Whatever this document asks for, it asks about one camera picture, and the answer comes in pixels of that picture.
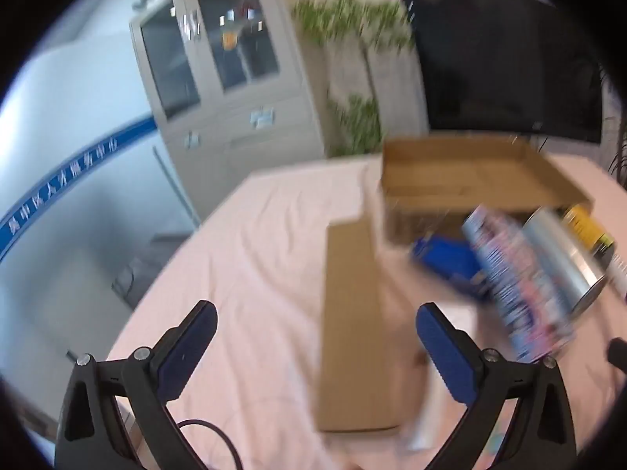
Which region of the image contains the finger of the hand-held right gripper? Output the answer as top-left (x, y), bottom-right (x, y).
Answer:
top-left (606, 337), bottom-right (627, 369)

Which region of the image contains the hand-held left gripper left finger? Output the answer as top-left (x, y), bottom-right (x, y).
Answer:
top-left (55, 300), bottom-right (219, 470)

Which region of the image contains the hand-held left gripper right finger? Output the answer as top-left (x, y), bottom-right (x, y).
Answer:
top-left (415, 302), bottom-right (578, 470)

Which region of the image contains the colourful printed box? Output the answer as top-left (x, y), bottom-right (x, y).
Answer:
top-left (461, 206), bottom-right (576, 363)

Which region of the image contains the silver can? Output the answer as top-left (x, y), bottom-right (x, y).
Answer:
top-left (520, 207), bottom-right (608, 321)

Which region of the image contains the yellow can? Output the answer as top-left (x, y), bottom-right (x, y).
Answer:
top-left (561, 204), bottom-right (617, 268)

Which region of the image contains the white plastic object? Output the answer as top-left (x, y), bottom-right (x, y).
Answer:
top-left (606, 253), bottom-right (627, 304)

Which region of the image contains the blue tray with feet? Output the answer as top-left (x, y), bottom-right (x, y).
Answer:
top-left (410, 236), bottom-right (493, 302)

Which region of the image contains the flat cardboard piece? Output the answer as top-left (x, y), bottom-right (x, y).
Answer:
top-left (317, 219), bottom-right (428, 434)

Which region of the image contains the pink tablecloth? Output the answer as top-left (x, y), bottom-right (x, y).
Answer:
top-left (105, 154), bottom-right (627, 470)

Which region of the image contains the spiky green palm plant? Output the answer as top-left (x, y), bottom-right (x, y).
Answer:
top-left (606, 103), bottom-right (627, 180)

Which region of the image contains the grey glass-door cabinet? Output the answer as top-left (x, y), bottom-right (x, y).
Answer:
top-left (128, 0), bottom-right (326, 223)

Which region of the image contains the leafy green plant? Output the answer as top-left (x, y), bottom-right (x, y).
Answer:
top-left (283, 0), bottom-right (418, 157)

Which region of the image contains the black television screen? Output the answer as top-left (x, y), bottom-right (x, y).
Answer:
top-left (396, 0), bottom-right (605, 145)

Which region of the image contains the black cable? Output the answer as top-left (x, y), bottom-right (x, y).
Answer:
top-left (176, 418), bottom-right (246, 470)

